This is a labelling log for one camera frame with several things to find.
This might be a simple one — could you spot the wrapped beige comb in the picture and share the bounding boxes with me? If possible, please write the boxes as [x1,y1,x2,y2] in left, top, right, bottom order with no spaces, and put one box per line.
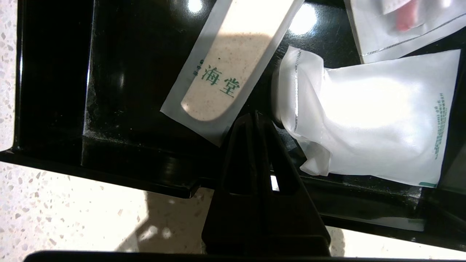
[160,0,305,147]

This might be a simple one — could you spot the small white sachets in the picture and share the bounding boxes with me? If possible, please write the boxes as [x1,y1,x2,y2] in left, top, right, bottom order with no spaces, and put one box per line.
[271,45,461,188]

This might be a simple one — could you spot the black tray with sachets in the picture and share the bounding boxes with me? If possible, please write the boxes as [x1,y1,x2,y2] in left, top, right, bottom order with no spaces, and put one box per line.
[0,0,466,252]

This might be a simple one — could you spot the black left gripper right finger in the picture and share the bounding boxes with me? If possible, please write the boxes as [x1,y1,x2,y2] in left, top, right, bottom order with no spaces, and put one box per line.
[255,111,331,255]

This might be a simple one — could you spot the white packet with pink item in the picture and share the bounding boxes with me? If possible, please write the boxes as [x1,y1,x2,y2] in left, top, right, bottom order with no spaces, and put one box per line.
[344,0,466,64]

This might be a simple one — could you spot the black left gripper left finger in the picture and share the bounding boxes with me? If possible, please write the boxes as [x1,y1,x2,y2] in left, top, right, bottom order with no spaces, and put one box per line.
[201,113,262,255]

